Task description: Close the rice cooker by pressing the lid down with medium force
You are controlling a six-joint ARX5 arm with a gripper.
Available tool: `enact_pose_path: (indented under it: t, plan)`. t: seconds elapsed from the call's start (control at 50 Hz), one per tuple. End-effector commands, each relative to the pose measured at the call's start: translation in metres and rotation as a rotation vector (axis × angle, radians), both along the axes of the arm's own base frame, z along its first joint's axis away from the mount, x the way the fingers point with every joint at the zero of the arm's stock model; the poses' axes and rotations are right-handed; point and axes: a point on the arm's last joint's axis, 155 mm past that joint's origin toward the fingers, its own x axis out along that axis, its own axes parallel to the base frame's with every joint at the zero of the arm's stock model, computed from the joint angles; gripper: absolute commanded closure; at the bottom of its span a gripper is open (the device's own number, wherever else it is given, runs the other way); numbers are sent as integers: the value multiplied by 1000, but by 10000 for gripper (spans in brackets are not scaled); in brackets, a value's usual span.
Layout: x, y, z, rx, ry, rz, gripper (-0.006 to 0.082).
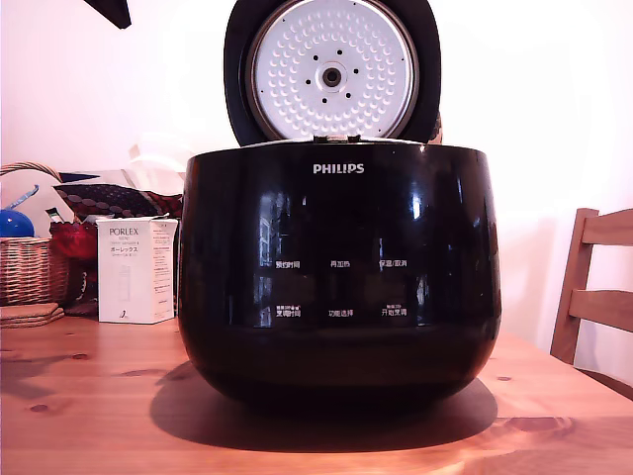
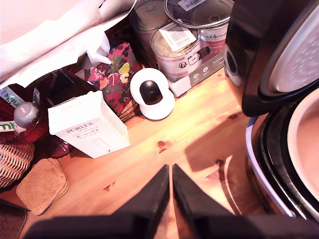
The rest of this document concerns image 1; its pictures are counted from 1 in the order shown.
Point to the red glass dish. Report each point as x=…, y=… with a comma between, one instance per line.
x=71, y=240

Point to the blue plastic utensil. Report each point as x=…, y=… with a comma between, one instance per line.
x=25, y=196

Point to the black Philips rice cooker body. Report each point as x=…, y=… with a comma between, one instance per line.
x=336, y=222

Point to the black rice cooker lid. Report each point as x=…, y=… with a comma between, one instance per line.
x=331, y=49

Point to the white plastic bag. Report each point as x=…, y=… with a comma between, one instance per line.
x=158, y=163

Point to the wooden chair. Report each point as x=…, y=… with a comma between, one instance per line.
x=576, y=277

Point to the blue ball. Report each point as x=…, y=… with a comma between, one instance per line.
x=15, y=225

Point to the dark patterned fabric bag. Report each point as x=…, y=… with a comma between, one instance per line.
x=114, y=198

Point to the white Porlex carton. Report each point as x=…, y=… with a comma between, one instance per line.
x=128, y=272

